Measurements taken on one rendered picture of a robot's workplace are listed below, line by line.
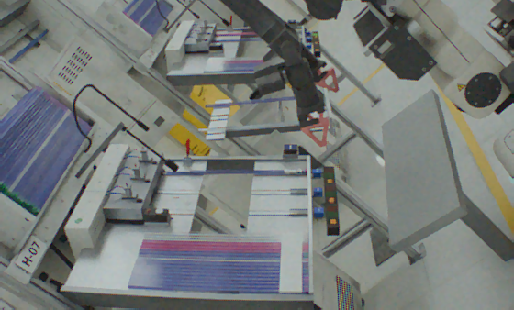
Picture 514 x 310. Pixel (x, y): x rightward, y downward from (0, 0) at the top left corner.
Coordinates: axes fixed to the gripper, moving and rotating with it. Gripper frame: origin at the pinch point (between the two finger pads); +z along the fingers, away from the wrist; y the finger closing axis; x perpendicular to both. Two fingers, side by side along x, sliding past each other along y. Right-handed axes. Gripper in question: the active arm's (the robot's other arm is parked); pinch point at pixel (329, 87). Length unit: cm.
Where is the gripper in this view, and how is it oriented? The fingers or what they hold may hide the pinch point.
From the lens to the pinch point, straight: 162.2
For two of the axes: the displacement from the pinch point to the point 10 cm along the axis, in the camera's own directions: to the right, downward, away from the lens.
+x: 7.0, -7.1, 0.2
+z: 6.6, 6.6, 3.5
